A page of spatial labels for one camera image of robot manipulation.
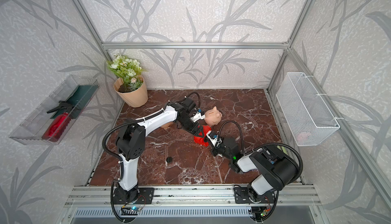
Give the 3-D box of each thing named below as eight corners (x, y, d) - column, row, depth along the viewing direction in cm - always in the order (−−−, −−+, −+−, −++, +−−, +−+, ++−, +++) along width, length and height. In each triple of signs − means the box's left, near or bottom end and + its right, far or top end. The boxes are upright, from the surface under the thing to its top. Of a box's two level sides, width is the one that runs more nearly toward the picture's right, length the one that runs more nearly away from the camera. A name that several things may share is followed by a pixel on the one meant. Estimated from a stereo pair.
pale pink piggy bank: (210, 130, 99) (211, 122, 92) (203, 122, 103) (203, 114, 95) (222, 121, 103) (223, 113, 96) (214, 114, 107) (215, 106, 100)
